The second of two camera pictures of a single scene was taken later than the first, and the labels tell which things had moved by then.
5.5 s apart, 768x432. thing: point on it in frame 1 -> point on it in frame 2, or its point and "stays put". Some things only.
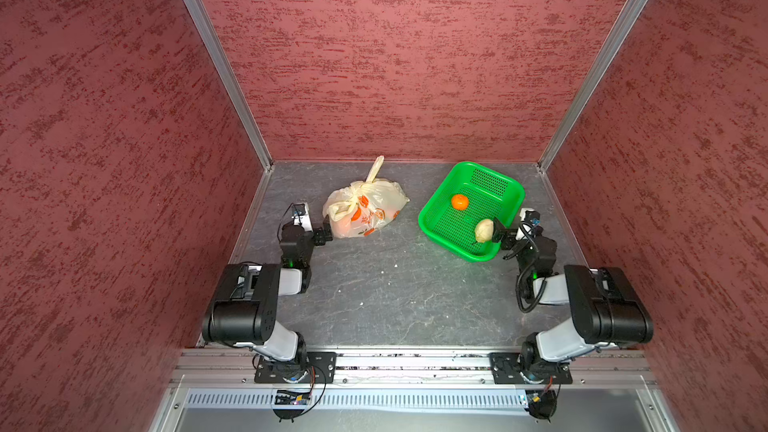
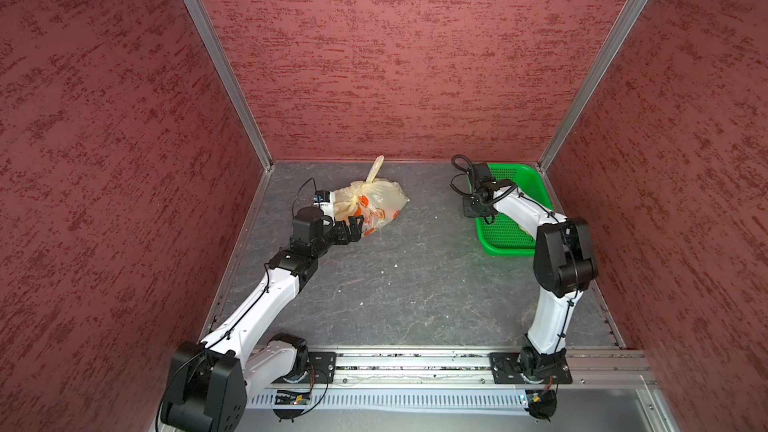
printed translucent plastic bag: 361,208 stays put
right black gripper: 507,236 -> 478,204
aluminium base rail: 414,366 stays put
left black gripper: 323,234 -> 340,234
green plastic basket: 490,194 -> 505,237
